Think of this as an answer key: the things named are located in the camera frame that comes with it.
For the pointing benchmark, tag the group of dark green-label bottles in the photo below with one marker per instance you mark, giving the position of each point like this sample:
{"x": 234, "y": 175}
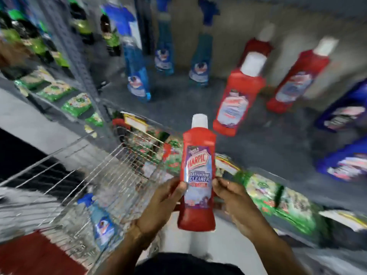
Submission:
{"x": 31, "y": 40}

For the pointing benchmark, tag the blue spray bottle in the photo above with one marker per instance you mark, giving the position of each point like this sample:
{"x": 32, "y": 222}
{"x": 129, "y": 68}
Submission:
{"x": 202, "y": 58}
{"x": 101, "y": 223}
{"x": 136, "y": 71}
{"x": 164, "y": 48}

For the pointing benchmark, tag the person's left forearm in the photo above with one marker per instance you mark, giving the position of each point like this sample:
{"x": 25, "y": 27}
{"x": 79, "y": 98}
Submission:
{"x": 126, "y": 252}

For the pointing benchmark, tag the person's right hand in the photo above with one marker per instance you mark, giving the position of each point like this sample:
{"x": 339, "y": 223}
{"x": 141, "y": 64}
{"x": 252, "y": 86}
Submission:
{"x": 240, "y": 207}

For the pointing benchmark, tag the yellow shelf price tag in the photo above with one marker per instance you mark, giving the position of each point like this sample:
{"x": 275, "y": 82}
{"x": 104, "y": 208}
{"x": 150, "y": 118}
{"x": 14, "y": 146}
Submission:
{"x": 344, "y": 219}
{"x": 134, "y": 122}

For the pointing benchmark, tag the dark blue cleaner bottle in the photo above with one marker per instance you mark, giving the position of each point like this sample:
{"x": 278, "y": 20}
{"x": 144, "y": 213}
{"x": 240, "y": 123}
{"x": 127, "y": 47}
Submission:
{"x": 344, "y": 110}
{"x": 344, "y": 163}

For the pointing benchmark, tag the person's dark shirt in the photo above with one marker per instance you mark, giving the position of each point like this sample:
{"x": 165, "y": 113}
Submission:
{"x": 186, "y": 266}

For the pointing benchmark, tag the person's left hand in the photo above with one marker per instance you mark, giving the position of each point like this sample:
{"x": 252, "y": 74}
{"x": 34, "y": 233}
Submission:
{"x": 156, "y": 210}

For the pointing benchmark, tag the dark bottle green label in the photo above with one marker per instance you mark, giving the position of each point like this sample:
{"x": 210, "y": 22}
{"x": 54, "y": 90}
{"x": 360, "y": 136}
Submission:
{"x": 80, "y": 22}
{"x": 110, "y": 37}

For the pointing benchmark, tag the row of green printed pouches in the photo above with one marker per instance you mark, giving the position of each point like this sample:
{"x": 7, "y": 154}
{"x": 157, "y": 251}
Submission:
{"x": 275, "y": 197}

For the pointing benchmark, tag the grey metal shelf board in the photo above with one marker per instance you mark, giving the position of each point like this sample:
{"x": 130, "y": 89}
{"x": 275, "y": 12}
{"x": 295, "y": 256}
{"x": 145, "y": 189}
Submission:
{"x": 186, "y": 103}

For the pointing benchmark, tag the red cleaner bottle white cap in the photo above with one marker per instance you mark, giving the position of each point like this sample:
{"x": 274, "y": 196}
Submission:
{"x": 197, "y": 166}
{"x": 256, "y": 45}
{"x": 236, "y": 103}
{"x": 299, "y": 78}

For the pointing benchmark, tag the grey perforated shelf upright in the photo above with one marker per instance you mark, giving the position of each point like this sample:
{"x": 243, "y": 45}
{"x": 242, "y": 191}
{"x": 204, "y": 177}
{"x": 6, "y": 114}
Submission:
{"x": 77, "y": 65}

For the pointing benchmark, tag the person's left thumb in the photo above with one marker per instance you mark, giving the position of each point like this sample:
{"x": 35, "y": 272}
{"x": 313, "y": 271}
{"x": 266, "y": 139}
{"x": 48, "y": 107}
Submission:
{"x": 178, "y": 189}

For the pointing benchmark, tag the row of green packets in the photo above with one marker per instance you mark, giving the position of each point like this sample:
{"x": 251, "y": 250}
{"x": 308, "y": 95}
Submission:
{"x": 56, "y": 90}

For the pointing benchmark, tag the person's right forearm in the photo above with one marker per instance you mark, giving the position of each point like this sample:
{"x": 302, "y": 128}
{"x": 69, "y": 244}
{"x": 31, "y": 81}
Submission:
{"x": 275, "y": 249}

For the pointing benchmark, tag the person's right thumb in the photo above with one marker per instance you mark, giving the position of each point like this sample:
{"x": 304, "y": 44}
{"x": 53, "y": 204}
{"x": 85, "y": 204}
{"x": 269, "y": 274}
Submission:
{"x": 220, "y": 191}

